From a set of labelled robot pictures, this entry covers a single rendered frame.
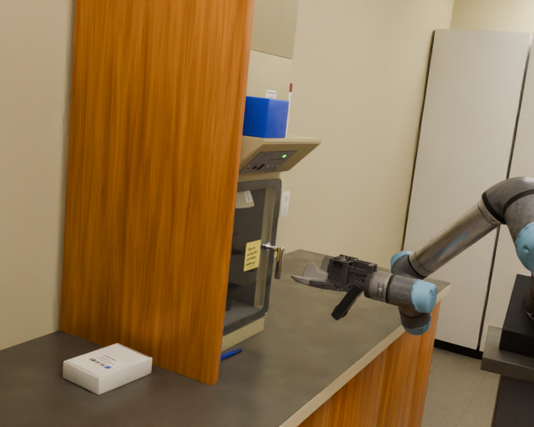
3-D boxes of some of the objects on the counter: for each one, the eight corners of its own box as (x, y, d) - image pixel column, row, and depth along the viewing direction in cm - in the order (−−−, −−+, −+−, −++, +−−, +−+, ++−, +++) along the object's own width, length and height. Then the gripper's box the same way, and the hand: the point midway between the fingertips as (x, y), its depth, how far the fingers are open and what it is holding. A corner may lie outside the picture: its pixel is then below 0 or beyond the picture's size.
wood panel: (58, 329, 168) (87, -253, 143) (67, 327, 170) (97, -247, 146) (211, 385, 145) (275, -297, 121) (218, 381, 147) (283, -288, 123)
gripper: (386, 259, 166) (315, 244, 176) (364, 271, 152) (288, 253, 161) (382, 291, 168) (312, 274, 177) (359, 305, 153) (285, 285, 163)
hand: (302, 274), depth 170 cm, fingers open, 10 cm apart
